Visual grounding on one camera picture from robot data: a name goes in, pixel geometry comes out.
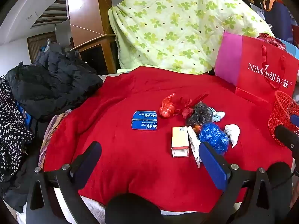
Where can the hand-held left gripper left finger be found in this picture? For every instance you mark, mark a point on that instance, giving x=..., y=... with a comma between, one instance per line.
x=90, y=158

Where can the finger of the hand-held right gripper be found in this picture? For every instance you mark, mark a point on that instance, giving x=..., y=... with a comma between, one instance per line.
x=286, y=134
x=294, y=120

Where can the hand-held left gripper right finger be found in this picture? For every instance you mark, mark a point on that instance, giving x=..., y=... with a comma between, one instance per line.
x=213, y=163

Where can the red plastic mesh basket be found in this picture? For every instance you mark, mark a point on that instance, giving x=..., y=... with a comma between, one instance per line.
x=280, y=112

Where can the long white box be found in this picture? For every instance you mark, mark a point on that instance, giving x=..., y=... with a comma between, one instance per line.
x=193, y=144

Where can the blue plastic bag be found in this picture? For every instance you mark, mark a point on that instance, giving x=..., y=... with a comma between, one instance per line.
x=213, y=135

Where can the yellow and white small box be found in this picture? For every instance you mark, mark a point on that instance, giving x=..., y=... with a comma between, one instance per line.
x=178, y=140

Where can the blue and white tissue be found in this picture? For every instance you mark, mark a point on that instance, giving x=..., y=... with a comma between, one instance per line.
x=218, y=115

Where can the black plastic bag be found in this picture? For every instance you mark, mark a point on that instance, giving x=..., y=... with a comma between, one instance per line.
x=201, y=114

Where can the red plastic wrapper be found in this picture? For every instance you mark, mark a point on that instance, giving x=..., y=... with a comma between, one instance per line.
x=186, y=108

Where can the knotted red plastic bag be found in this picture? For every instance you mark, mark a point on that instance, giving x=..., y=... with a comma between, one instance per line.
x=166, y=108

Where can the red fleece blanket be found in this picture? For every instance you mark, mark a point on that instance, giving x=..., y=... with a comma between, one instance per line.
x=130, y=168

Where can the striped cloth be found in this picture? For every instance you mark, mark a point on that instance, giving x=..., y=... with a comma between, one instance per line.
x=50, y=133

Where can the light blue cardboard box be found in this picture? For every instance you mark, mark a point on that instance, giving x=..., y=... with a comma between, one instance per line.
x=292, y=49

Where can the red paper gift bag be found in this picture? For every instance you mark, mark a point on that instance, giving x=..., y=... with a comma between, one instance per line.
x=257, y=58

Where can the black floral cloth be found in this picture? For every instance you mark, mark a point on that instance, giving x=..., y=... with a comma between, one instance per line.
x=11, y=133

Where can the shiny red foil wrapper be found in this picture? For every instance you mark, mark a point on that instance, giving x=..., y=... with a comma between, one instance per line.
x=271, y=40

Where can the black puffer jacket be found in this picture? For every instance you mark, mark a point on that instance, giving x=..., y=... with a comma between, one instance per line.
x=51, y=84

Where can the green clover print quilt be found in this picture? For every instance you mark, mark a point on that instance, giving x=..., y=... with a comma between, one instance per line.
x=175, y=28

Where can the brown wooden cabinet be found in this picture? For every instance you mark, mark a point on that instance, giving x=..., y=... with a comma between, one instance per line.
x=86, y=9

